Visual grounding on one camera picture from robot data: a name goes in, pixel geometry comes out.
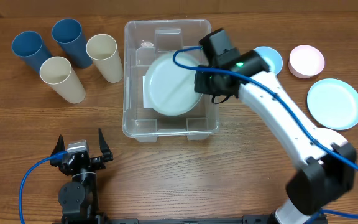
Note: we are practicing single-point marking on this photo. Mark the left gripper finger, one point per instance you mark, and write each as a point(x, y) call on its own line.
point(104, 148)
point(57, 154)

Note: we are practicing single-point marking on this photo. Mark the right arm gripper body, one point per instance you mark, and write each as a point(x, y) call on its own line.
point(211, 82)

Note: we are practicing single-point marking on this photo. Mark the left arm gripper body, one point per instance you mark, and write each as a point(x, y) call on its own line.
point(97, 163)

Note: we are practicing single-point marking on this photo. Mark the grey plate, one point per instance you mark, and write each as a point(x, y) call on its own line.
point(171, 88)

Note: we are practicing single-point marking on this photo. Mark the light blue small bowl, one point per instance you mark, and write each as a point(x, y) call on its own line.
point(272, 57)

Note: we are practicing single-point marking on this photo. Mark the beige cup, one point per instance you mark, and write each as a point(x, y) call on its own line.
point(103, 50)
point(58, 73)

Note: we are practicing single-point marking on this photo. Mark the pink small bowl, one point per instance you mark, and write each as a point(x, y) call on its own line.
point(306, 61)

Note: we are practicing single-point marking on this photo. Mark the light blue plate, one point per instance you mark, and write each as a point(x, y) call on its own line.
point(333, 103)

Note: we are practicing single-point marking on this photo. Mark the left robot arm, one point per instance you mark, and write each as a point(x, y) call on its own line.
point(79, 197)

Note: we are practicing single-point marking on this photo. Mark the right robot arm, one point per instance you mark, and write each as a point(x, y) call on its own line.
point(325, 166)

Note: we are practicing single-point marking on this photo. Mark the clear plastic storage bin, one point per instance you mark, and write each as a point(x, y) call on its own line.
point(146, 41)

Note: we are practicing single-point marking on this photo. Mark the blue cup far left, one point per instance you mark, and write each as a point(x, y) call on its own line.
point(30, 47)

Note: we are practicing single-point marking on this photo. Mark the blue cup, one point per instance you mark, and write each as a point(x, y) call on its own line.
point(68, 33)
point(30, 47)

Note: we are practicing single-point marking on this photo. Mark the blue cup rear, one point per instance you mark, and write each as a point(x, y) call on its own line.
point(68, 33)

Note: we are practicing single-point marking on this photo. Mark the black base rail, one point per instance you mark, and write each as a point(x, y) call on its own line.
point(246, 219)

